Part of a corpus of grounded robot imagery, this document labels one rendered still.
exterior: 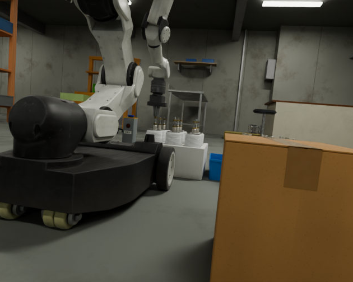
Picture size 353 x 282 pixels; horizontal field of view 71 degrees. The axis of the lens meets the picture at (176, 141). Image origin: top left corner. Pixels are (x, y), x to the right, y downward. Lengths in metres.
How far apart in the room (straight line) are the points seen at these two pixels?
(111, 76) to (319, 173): 0.97
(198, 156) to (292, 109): 3.41
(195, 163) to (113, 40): 0.75
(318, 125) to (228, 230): 4.39
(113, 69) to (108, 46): 0.10
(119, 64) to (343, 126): 4.22
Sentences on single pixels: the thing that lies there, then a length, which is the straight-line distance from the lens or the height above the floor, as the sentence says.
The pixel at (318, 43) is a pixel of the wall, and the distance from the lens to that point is 8.02.
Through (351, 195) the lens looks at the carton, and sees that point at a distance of 0.45.
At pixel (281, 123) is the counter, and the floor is 0.43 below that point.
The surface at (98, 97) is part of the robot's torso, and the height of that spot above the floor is 0.39.
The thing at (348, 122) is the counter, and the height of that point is 0.55.
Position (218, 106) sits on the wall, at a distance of 7.74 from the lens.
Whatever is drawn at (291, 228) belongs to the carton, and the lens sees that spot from 0.44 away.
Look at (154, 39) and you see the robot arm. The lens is 1.32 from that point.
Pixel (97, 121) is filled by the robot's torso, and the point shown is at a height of 0.30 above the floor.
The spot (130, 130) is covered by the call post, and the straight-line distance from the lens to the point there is 1.55.
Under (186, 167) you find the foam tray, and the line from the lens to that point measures 1.40.
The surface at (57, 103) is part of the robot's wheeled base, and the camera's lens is 0.75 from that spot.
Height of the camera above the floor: 0.32
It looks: 5 degrees down
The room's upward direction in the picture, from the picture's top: 5 degrees clockwise
